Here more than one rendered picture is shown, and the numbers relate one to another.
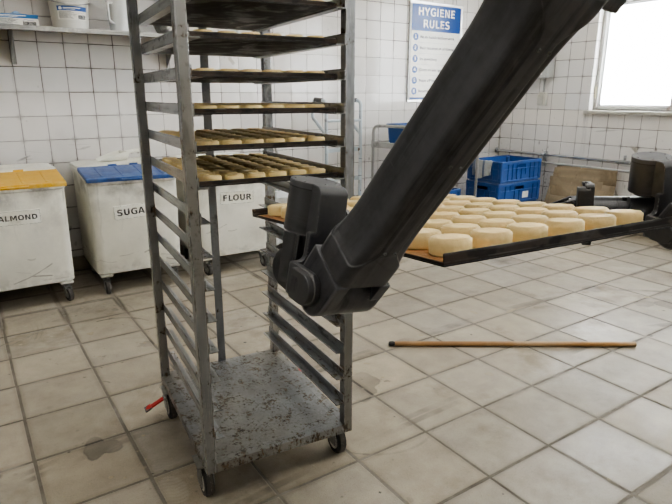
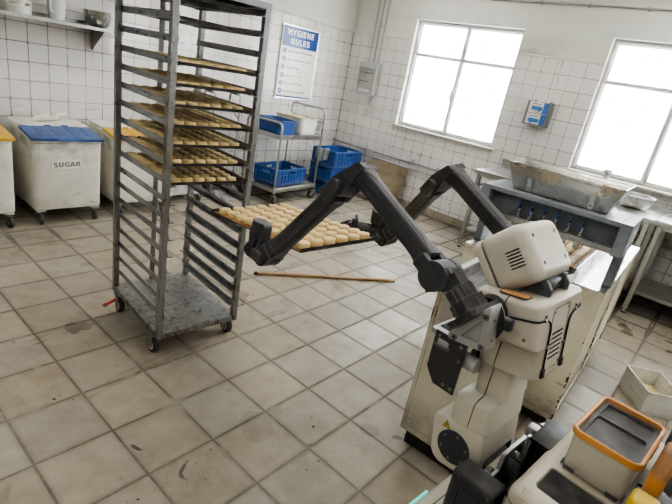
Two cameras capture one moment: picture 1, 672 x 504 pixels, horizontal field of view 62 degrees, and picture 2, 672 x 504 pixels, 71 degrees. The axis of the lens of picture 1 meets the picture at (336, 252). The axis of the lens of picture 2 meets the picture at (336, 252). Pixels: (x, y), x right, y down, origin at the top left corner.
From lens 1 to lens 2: 1.01 m
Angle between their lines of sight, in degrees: 18
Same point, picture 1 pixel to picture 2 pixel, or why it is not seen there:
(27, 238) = not seen: outside the picture
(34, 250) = not seen: outside the picture
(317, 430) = (217, 318)
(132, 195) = (66, 152)
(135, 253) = (65, 196)
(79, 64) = (18, 38)
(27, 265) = not seen: outside the picture
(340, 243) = (271, 245)
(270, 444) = (191, 325)
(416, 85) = (281, 86)
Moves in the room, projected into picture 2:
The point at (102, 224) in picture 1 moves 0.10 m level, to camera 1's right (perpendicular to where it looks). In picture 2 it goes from (41, 172) to (55, 174)
